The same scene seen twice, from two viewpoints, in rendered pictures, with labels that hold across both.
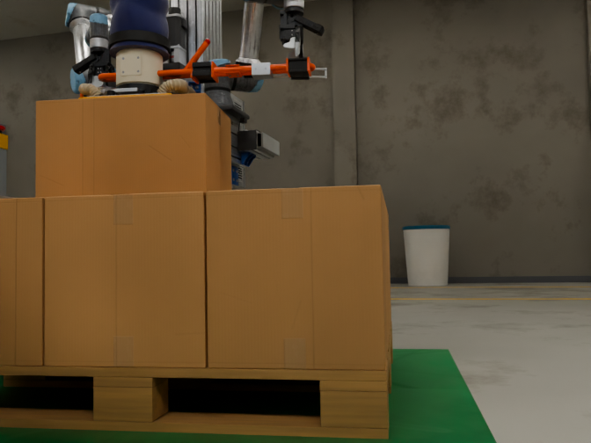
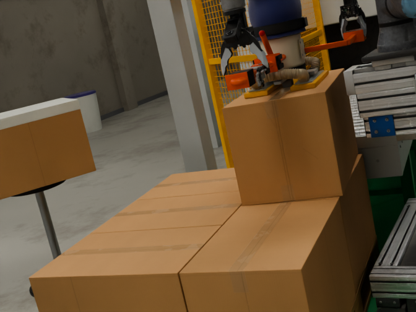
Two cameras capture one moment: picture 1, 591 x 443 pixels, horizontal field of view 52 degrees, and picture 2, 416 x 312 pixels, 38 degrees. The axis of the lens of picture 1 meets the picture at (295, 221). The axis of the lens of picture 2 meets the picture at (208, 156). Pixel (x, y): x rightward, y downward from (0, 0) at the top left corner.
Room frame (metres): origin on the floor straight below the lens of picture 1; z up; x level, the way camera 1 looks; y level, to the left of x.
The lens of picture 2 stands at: (2.56, -1.96, 1.28)
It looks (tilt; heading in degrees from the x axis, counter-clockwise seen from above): 12 degrees down; 106
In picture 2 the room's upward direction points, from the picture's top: 12 degrees counter-clockwise
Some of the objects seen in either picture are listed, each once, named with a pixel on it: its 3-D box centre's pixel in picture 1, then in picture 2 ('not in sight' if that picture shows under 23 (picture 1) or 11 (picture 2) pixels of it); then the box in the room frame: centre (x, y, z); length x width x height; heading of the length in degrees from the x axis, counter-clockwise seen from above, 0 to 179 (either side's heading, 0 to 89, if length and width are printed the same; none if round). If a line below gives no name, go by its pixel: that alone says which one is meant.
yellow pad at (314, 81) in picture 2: not in sight; (309, 76); (2.35, 0.56, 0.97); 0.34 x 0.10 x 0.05; 83
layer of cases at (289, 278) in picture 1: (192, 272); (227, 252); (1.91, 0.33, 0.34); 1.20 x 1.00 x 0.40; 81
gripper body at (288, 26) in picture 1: (292, 26); (238, 28); (2.20, 0.00, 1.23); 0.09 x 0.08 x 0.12; 83
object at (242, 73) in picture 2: (298, 67); (240, 79); (2.18, -0.02, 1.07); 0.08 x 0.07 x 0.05; 83
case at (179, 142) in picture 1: (140, 163); (296, 132); (2.25, 0.57, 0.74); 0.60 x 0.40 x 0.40; 84
